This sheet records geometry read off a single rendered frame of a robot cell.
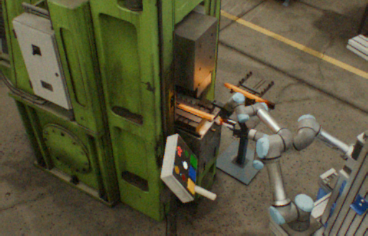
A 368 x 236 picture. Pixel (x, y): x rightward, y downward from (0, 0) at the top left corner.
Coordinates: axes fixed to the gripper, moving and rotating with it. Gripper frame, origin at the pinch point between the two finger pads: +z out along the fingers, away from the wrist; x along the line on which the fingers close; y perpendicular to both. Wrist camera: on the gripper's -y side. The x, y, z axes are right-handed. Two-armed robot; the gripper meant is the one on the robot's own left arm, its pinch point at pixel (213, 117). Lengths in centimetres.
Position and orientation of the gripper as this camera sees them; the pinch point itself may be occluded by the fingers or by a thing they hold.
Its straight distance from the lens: 312.1
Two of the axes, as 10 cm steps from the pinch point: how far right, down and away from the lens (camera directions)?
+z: -4.2, 4.6, 7.8
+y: 7.5, 6.6, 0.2
